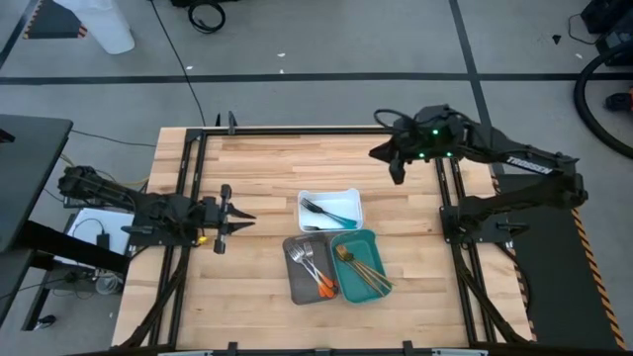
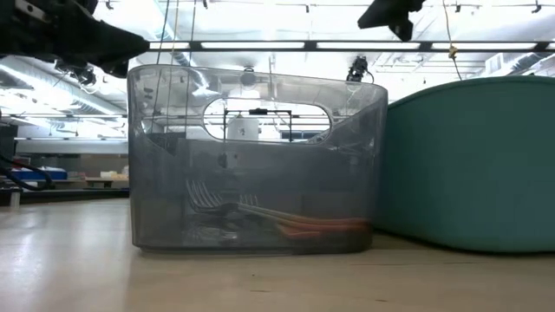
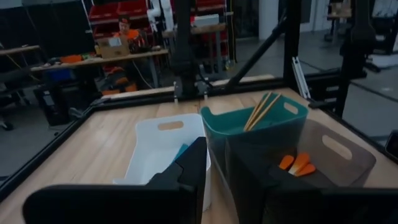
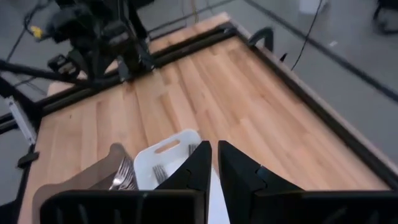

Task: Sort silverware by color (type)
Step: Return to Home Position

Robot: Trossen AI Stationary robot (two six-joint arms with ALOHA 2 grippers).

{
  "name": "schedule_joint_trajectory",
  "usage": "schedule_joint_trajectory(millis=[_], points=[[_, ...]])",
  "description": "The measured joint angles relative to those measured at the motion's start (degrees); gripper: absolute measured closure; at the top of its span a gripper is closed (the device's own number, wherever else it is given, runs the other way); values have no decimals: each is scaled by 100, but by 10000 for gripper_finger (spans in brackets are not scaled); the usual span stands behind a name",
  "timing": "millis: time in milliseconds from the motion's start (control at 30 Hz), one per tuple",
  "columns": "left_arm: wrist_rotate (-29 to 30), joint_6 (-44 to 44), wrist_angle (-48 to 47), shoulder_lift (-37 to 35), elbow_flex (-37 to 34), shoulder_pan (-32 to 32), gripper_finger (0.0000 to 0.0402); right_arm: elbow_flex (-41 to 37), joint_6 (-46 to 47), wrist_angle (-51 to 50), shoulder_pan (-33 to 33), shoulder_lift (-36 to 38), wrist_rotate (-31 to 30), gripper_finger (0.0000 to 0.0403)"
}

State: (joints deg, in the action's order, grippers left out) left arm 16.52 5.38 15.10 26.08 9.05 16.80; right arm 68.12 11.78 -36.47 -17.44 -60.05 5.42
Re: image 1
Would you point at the white board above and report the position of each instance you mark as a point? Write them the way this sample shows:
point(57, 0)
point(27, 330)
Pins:
point(118, 220)

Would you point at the grey translucent plastic bin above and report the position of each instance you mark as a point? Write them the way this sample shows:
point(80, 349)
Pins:
point(301, 287)

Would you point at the black hazard-striped floor mat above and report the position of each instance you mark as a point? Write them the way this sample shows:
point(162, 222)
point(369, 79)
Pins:
point(554, 296)

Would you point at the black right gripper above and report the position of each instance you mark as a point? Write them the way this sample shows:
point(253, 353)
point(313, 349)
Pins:
point(403, 151)

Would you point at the black aluminium table frame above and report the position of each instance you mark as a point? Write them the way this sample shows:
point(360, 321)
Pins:
point(297, 132)

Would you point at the black equipment boxes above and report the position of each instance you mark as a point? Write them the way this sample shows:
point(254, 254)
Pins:
point(613, 39)

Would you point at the black power adapter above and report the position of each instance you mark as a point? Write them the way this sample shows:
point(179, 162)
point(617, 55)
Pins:
point(103, 240)

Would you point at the red and black tool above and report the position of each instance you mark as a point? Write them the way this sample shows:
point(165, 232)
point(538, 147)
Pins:
point(618, 101)

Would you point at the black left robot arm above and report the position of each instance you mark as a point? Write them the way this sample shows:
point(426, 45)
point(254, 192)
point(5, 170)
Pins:
point(163, 212)

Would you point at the black desk leg frame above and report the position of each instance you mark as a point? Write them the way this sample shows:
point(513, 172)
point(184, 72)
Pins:
point(64, 244)

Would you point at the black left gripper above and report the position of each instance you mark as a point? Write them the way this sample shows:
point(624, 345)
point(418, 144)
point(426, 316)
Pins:
point(225, 217)

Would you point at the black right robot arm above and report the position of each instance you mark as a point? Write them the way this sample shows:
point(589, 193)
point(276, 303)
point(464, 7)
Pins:
point(529, 165)

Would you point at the white bag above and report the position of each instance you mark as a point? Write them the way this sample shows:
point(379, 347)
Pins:
point(104, 29)

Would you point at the small black floor device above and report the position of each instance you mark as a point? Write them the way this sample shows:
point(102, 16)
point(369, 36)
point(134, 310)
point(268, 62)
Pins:
point(45, 322)

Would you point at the teal plastic bin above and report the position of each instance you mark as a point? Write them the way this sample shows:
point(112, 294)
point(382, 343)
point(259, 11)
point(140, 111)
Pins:
point(358, 247)

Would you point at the black hazard-striped floor plate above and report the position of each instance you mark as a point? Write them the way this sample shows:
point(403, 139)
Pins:
point(54, 22)

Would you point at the black desk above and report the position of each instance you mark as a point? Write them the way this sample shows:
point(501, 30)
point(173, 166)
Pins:
point(29, 173)

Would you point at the white plastic bin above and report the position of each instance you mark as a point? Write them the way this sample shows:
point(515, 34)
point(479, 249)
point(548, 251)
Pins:
point(341, 203)

